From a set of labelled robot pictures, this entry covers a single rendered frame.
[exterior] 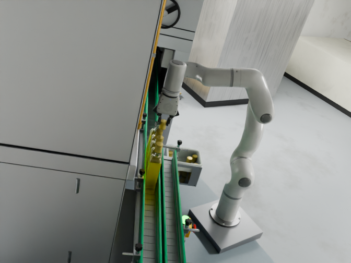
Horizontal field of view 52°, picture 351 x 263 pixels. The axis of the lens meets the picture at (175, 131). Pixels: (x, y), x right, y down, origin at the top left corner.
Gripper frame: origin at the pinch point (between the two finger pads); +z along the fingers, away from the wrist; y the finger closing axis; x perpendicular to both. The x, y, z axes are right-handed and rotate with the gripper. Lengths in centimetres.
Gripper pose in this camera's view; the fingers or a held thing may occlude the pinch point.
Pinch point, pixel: (163, 120)
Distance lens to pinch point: 179.4
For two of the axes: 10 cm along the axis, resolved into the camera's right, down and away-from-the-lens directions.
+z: -2.2, 8.3, 5.1
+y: 9.7, 1.7, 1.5
